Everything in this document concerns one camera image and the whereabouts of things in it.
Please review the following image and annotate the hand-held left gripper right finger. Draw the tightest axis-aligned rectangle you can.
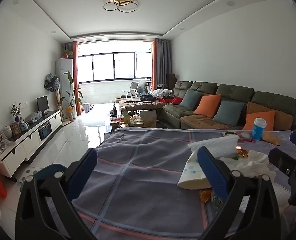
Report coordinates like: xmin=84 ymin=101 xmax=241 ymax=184
xmin=197 ymin=146 xmax=281 ymax=240

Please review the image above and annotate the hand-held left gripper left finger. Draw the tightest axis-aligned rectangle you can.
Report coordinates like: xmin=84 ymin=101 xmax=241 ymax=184
xmin=15 ymin=148 xmax=98 ymax=240

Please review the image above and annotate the white blue-dotted paper cup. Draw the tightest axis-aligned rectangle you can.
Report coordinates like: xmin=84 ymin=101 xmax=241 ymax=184
xmin=177 ymin=152 xmax=212 ymax=190

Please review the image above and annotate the gold snack package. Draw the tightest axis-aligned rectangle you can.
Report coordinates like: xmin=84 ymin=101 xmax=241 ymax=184
xmin=263 ymin=131 xmax=282 ymax=146

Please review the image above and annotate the green snack wrapper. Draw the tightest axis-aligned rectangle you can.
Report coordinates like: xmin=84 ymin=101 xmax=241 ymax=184
xmin=210 ymin=191 xmax=226 ymax=205

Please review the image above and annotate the gold wrapper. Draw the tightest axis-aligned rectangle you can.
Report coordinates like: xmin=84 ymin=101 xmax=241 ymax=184
xmin=235 ymin=145 xmax=250 ymax=159

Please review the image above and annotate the orange snack wrapper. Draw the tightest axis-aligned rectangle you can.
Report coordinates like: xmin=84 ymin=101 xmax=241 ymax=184
xmin=199 ymin=189 xmax=214 ymax=202

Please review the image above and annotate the white foam sheet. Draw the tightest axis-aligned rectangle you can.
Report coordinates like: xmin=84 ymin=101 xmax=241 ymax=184
xmin=188 ymin=135 xmax=241 ymax=159

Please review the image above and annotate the white foam net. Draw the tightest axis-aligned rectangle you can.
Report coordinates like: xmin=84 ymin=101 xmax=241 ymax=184
xmin=239 ymin=182 xmax=292 ymax=213

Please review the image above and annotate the white tissue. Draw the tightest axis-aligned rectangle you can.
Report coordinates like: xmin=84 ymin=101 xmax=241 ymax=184
xmin=220 ymin=150 xmax=275 ymax=178

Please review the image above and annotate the blue paper cup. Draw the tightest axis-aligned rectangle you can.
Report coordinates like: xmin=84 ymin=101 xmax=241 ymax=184
xmin=251 ymin=117 xmax=267 ymax=141

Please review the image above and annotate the orange cushion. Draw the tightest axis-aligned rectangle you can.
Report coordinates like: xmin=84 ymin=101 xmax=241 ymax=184
xmin=242 ymin=110 xmax=275 ymax=132
xmin=193 ymin=94 xmax=222 ymax=118

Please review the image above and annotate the checkered grey blanket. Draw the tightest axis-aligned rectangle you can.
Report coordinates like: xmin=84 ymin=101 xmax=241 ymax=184
xmin=72 ymin=127 xmax=296 ymax=240

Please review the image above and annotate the white foam tray with holes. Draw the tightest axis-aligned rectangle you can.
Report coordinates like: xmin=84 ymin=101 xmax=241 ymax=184
xmin=19 ymin=168 xmax=37 ymax=183

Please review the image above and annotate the white TV cabinet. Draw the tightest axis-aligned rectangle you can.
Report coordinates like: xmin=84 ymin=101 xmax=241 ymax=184
xmin=0 ymin=109 xmax=63 ymax=182

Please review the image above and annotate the group of glass jars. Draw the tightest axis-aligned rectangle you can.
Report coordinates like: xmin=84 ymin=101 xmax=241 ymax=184
xmin=110 ymin=106 xmax=145 ymax=128

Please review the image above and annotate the grey-blue cushion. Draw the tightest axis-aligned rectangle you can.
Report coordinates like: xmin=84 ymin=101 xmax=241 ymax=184
xmin=212 ymin=100 xmax=246 ymax=127
xmin=180 ymin=88 xmax=203 ymax=110

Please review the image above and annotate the glass coffee table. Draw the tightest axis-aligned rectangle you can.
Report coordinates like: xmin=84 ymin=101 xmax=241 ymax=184
xmin=104 ymin=105 xmax=163 ymax=134

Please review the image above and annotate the clear plastic bag bundle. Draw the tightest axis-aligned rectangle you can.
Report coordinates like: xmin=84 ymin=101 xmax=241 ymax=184
xmin=26 ymin=111 xmax=42 ymax=123

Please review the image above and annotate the black monitor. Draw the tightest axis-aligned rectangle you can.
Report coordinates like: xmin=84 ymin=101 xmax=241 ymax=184
xmin=36 ymin=96 xmax=49 ymax=116

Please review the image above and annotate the green sofa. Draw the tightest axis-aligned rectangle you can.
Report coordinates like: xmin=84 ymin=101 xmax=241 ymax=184
xmin=161 ymin=81 xmax=296 ymax=132

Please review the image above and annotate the brown paper bag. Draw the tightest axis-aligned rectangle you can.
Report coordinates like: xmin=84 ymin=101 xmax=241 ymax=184
xmin=140 ymin=109 xmax=158 ymax=128

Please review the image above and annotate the brown ottoman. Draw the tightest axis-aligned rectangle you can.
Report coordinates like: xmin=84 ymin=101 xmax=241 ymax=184
xmin=118 ymin=97 xmax=167 ymax=112

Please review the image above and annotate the red box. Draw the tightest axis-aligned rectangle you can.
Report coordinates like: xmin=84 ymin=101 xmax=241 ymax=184
xmin=158 ymin=96 xmax=186 ymax=105

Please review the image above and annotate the glass ornament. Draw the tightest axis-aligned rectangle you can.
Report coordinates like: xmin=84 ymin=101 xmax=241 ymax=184
xmin=0 ymin=127 xmax=11 ymax=154

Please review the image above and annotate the vase with green branches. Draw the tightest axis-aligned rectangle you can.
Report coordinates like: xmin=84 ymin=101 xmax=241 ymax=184
xmin=10 ymin=102 xmax=22 ymax=123

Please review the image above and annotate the orange grey curtain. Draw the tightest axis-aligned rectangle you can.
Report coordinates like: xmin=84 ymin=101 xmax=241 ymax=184
xmin=151 ymin=38 xmax=173 ymax=90
xmin=64 ymin=41 xmax=83 ymax=115

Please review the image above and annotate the tall leafy plant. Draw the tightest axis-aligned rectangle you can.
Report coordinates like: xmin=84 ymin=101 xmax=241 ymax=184
xmin=60 ymin=70 xmax=84 ymax=122

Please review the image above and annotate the covered standing fan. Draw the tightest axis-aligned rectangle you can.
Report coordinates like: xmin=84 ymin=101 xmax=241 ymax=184
xmin=44 ymin=73 xmax=61 ymax=120

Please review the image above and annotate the white office chair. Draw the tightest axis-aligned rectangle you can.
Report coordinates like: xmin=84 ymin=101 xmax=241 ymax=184
xmin=122 ymin=82 xmax=140 ymax=98

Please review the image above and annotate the wooden speaker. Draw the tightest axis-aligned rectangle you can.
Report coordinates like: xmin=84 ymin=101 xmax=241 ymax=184
xmin=166 ymin=73 xmax=176 ymax=90

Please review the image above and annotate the large window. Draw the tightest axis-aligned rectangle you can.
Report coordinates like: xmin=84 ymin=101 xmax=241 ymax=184
xmin=77 ymin=39 xmax=153 ymax=83

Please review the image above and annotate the white standing air conditioner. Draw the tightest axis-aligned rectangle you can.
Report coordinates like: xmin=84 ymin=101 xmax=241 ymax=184
xmin=55 ymin=58 xmax=74 ymax=120

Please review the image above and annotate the wooden picture frame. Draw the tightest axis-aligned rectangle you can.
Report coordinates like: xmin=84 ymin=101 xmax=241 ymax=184
xmin=10 ymin=121 xmax=22 ymax=136

